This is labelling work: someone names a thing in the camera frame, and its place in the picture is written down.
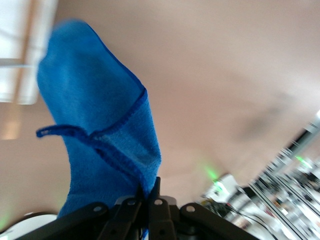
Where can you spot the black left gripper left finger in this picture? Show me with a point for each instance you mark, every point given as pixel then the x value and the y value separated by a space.
pixel 100 222

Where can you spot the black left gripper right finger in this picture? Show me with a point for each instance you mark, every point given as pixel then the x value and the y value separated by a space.
pixel 175 222

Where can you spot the blue microfiber towel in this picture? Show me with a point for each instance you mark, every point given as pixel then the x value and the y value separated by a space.
pixel 95 105

